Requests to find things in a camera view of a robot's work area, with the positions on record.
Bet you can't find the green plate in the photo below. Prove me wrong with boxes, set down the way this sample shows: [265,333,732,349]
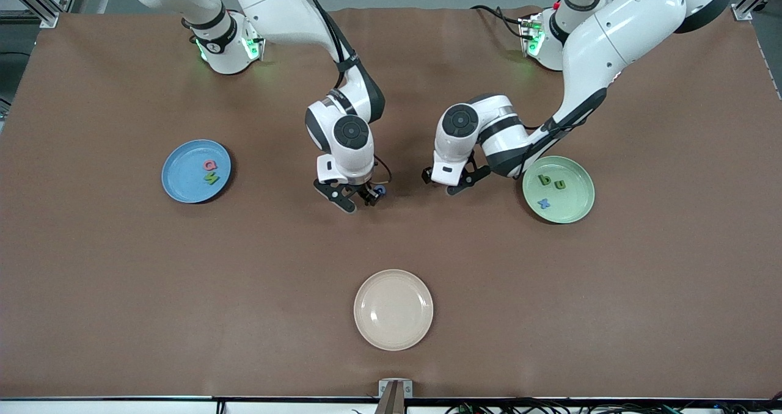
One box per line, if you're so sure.
[522,156,596,224]

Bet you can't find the beige plate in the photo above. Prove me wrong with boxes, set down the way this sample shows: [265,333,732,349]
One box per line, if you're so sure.
[354,269,434,351]

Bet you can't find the blue plate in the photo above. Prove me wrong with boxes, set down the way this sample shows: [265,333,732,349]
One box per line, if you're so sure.
[161,139,232,204]

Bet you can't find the brown table cover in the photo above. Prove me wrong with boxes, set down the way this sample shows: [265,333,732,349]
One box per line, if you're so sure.
[0,6,782,399]

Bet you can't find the black left arm base cable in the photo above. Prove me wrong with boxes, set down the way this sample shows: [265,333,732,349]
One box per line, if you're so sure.
[470,5,532,39]

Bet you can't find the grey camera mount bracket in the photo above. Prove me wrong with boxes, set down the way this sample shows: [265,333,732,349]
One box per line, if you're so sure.
[376,379,414,414]

